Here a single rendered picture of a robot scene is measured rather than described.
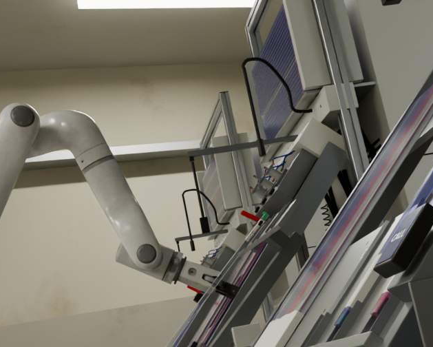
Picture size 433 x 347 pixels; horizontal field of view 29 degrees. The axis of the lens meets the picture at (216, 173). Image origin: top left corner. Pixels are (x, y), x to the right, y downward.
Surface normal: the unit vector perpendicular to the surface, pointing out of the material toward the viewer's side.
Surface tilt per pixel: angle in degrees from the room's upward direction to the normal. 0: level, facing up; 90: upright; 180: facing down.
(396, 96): 90
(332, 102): 90
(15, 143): 127
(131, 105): 90
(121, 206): 51
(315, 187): 90
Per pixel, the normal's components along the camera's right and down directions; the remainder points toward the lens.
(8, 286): 0.36, -0.29
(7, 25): 0.19, 0.95
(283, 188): 0.13, -0.25
